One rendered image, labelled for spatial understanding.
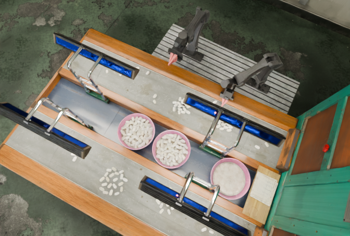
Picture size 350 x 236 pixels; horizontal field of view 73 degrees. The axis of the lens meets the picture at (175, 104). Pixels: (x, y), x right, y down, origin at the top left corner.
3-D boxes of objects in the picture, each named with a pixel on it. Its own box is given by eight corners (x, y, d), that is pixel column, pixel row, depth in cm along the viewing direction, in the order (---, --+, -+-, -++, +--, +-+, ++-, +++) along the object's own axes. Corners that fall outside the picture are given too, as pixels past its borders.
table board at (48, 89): (95, 39, 218) (89, 28, 203) (97, 40, 218) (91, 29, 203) (5, 160, 179) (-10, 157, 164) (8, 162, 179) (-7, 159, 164)
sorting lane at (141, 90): (84, 41, 201) (83, 39, 199) (291, 135, 174) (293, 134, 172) (63, 69, 191) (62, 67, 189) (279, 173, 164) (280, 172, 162)
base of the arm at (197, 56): (201, 57, 193) (205, 50, 195) (179, 46, 196) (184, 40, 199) (200, 62, 200) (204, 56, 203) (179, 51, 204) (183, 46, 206)
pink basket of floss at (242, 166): (203, 165, 170) (204, 163, 161) (238, 155, 173) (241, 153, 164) (215, 204, 161) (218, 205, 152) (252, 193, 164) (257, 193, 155)
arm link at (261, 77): (256, 86, 183) (275, 63, 153) (252, 78, 185) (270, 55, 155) (263, 84, 184) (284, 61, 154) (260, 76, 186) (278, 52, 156)
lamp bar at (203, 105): (188, 92, 150) (188, 87, 143) (283, 135, 141) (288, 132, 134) (182, 103, 148) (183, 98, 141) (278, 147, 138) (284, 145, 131)
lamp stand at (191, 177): (185, 174, 168) (189, 168, 126) (211, 188, 165) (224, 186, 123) (173, 200, 161) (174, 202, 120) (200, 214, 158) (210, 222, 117)
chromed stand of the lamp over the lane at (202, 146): (208, 125, 180) (219, 104, 139) (233, 137, 177) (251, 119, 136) (198, 148, 174) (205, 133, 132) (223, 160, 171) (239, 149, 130)
